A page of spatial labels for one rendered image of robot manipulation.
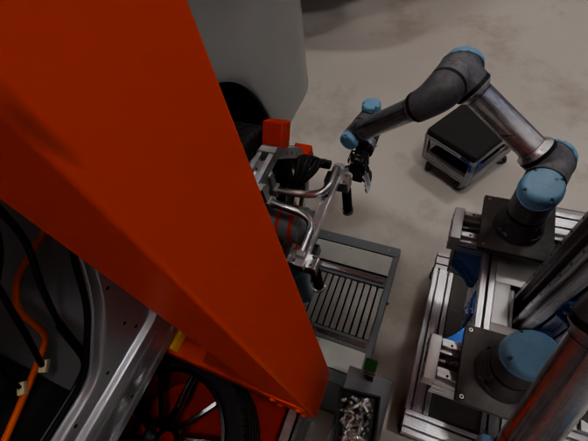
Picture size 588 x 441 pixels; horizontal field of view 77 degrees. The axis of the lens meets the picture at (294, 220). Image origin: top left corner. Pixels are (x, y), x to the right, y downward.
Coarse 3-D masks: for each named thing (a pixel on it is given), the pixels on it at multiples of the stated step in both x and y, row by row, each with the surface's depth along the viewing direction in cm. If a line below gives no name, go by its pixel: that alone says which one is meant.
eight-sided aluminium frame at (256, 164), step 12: (264, 144) 124; (264, 156) 122; (276, 156) 121; (288, 156) 131; (252, 168) 118; (264, 168) 117; (288, 168) 149; (264, 180) 118; (300, 204) 159; (288, 252) 156
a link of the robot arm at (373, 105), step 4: (368, 100) 143; (372, 100) 143; (376, 100) 143; (364, 104) 142; (368, 104) 142; (372, 104) 142; (376, 104) 141; (380, 104) 141; (364, 108) 142; (368, 108) 141; (372, 108) 141; (376, 108) 141; (380, 108) 142; (360, 112) 144; (364, 112) 143; (368, 112) 142; (372, 112) 141; (376, 112) 142; (356, 116) 144; (360, 116) 142; (364, 116) 141
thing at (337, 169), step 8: (336, 168) 126; (272, 176) 121; (336, 176) 125; (272, 184) 123; (328, 184) 123; (280, 192) 125; (288, 192) 124; (296, 192) 123; (304, 192) 123; (312, 192) 122; (320, 192) 122
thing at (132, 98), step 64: (0, 0) 17; (64, 0) 19; (128, 0) 23; (0, 64) 17; (64, 64) 20; (128, 64) 24; (192, 64) 29; (0, 128) 19; (64, 128) 21; (128, 128) 25; (192, 128) 31; (0, 192) 31; (64, 192) 24; (128, 192) 26; (192, 192) 33; (256, 192) 45; (128, 256) 33; (192, 256) 36; (256, 256) 50; (192, 320) 49; (256, 320) 55; (256, 384) 101; (320, 384) 122
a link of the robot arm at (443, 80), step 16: (432, 80) 106; (448, 80) 104; (416, 96) 108; (432, 96) 105; (448, 96) 105; (384, 112) 122; (400, 112) 116; (416, 112) 110; (432, 112) 108; (352, 128) 138; (368, 128) 130; (384, 128) 125; (352, 144) 139
